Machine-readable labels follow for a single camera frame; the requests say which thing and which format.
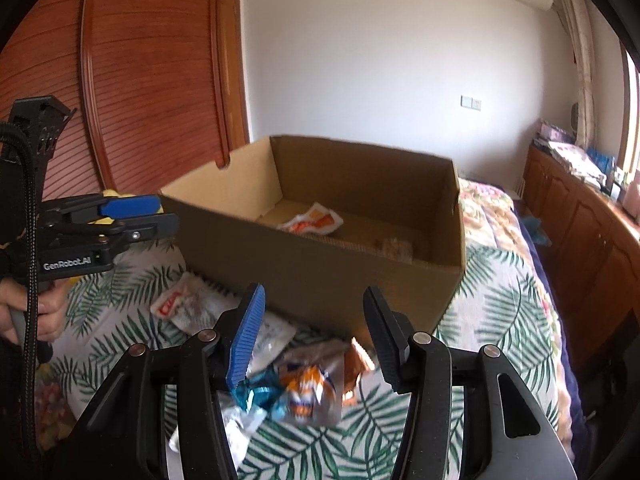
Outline floral bed quilt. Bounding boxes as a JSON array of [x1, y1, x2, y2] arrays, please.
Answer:
[[449, 179, 588, 463]]

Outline yellow Pikachu plush toy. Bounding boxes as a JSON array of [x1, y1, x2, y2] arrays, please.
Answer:
[[93, 190, 163, 224]]

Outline wooden sideboard cabinet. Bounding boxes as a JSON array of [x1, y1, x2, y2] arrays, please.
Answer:
[[523, 145, 639, 368]]

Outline window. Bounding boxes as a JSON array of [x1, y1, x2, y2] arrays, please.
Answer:
[[618, 47, 640, 179]]

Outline silver grey snack packet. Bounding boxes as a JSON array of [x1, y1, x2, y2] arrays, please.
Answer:
[[168, 391, 269, 466]]

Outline brown cardboard box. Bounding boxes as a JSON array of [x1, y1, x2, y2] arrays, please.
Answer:
[[162, 136, 465, 344]]

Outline white wall switch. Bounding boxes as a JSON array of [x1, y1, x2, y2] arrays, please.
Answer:
[[460, 96, 482, 110]]

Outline patterned window curtain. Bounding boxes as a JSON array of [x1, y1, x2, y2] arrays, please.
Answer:
[[561, 0, 597, 151]]

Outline wooden slatted wardrobe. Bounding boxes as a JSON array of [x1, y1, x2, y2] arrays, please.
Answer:
[[1, 0, 250, 198]]

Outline white long snack packet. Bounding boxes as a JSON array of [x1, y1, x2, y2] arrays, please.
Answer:
[[150, 272, 296, 376]]

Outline red white duck snack bag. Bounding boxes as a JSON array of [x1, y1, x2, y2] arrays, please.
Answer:
[[270, 338, 375, 427]]

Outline folded floral cloth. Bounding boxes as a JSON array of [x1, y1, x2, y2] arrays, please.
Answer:
[[548, 141, 606, 188]]

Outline orange white snack bag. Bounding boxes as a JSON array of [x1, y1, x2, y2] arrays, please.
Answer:
[[278, 203, 344, 236]]

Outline person's left hand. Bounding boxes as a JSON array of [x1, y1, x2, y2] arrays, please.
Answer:
[[0, 276, 68, 345]]

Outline clear bag of snacks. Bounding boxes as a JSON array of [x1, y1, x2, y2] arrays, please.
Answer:
[[375, 237, 414, 263]]

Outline leaf print cloth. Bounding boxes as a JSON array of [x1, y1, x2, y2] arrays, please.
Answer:
[[50, 238, 572, 479]]

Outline blue foil candy wrapper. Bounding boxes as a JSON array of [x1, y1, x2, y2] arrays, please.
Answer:
[[231, 367, 285, 413]]

